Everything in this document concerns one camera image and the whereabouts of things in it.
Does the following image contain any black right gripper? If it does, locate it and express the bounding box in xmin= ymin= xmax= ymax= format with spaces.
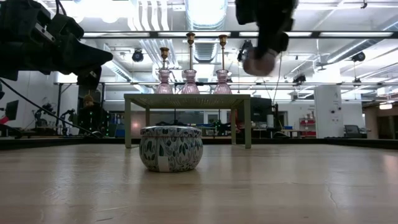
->
xmin=235 ymin=0 xmax=299 ymax=58

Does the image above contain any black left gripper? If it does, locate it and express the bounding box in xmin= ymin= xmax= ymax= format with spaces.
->
xmin=0 ymin=0 xmax=114 ymax=91

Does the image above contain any pink paisley candle tin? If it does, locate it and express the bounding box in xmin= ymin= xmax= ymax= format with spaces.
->
xmin=241 ymin=47 xmax=277 ymax=77

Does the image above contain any tall gold candlestick holder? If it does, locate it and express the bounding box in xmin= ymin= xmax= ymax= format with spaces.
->
xmin=185 ymin=32 xmax=197 ymax=71
xmin=218 ymin=34 xmax=228 ymax=72

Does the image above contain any pink ribbed glass candle holder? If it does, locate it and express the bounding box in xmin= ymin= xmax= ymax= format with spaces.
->
xmin=180 ymin=68 xmax=200 ymax=95
xmin=213 ymin=68 xmax=233 ymax=95
xmin=155 ymin=68 xmax=174 ymax=95

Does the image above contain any short gold candlestick holder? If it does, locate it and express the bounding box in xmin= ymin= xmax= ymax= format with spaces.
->
xmin=159 ymin=47 xmax=170 ymax=71

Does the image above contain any leaf-patterned white candle tin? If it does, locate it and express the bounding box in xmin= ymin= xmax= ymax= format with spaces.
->
xmin=139 ymin=125 xmax=204 ymax=173

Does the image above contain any black ceiling spotlight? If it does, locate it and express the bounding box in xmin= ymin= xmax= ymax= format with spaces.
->
xmin=292 ymin=73 xmax=307 ymax=85
xmin=131 ymin=48 xmax=145 ymax=63
xmin=352 ymin=51 xmax=367 ymax=63
xmin=236 ymin=39 xmax=254 ymax=62

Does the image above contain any seated person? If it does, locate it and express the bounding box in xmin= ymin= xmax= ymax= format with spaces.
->
xmin=76 ymin=94 xmax=109 ymax=135

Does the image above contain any black cabinet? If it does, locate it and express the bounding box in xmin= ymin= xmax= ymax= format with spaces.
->
xmin=251 ymin=96 xmax=273 ymax=131

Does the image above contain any white square column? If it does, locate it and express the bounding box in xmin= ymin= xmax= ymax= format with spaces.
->
xmin=313 ymin=84 xmax=345 ymax=139

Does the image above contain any black monitor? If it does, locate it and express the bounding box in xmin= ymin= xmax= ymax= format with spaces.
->
xmin=4 ymin=100 xmax=19 ymax=121

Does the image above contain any red shelving unit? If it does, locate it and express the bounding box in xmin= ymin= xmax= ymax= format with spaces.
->
xmin=298 ymin=117 xmax=317 ymax=138

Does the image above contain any pale green metal shelf riser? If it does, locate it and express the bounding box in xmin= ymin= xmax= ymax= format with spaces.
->
xmin=123 ymin=93 xmax=252 ymax=149

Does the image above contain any grey office chair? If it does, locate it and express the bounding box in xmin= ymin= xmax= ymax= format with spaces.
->
xmin=343 ymin=124 xmax=368 ymax=139

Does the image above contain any thin hanging cable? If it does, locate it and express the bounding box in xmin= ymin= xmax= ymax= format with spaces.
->
xmin=272 ymin=52 xmax=282 ymax=105

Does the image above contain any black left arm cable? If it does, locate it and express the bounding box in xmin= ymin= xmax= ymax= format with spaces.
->
xmin=0 ymin=79 xmax=102 ymax=138

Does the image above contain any silver ventilation duct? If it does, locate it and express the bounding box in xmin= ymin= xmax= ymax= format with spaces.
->
xmin=185 ymin=0 xmax=229 ymax=31

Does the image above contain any black overhead frame bar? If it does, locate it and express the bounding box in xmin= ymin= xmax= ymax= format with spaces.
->
xmin=82 ymin=30 xmax=398 ymax=39

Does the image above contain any black table frame rail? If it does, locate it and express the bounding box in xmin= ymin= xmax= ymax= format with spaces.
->
xmin=0 ymin=136 xmax=398 ymax=150

